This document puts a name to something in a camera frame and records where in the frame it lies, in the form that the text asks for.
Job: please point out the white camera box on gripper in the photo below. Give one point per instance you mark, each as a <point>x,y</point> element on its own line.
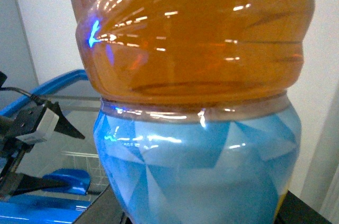
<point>43,131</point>

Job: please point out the blue lid handle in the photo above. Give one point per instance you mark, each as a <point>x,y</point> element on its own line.
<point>78,181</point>

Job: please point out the white chest freezer blue rim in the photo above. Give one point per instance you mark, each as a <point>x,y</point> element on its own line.
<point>80,105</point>

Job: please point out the orange tea drink bottle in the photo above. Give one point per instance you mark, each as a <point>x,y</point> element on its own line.
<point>195,125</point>

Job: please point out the white wire freezer basket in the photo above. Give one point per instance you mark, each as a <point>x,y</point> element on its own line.
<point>88,162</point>

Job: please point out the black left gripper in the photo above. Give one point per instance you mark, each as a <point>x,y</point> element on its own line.
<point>13,150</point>

